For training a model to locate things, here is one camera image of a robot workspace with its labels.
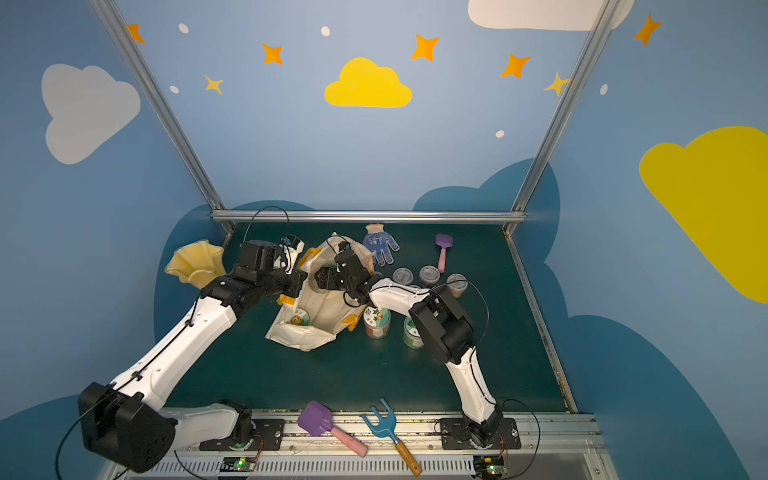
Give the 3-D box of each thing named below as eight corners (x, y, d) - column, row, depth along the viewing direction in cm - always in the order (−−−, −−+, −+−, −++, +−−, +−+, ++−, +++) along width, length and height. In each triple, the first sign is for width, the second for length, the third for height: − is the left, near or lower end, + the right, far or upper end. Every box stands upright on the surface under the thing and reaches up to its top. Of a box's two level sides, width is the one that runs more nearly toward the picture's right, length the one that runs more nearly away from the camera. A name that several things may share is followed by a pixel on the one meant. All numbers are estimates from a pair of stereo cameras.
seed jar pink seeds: (420, 291, 104) (421, 282, 99) (418, 274, 109) (420, 265, 104) (439, 292, 104) (441, 282, 99) (436, 275, 109) (439, 265, 104)
